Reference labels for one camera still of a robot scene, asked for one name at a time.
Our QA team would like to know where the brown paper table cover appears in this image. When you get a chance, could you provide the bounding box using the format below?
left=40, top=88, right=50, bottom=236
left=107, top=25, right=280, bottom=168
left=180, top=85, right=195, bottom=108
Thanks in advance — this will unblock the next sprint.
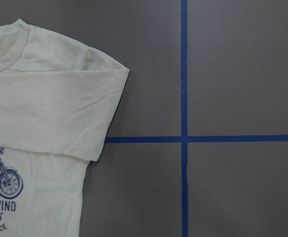
left=0, top=0, right=288, bottom=237

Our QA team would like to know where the beige long-sleeve printed shirt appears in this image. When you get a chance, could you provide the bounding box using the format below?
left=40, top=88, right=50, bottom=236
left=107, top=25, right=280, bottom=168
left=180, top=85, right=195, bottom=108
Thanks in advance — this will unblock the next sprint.
left=0, top=20, right=129, bottom=237

